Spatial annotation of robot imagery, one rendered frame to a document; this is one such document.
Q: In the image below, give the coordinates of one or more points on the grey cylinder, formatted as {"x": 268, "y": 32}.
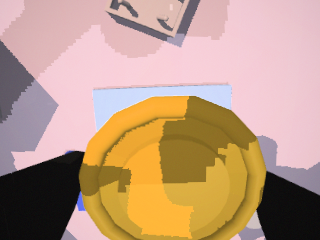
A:
{"x": 254, "y": 222}

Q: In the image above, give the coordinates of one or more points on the yellow round plate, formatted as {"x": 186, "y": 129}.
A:
{"x": 172, "y": 168}

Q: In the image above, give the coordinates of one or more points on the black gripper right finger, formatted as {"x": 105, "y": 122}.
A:
{"x": 287, "y": 211}

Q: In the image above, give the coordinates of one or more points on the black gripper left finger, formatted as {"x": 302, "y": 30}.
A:
{"x": 36, "y": 203}

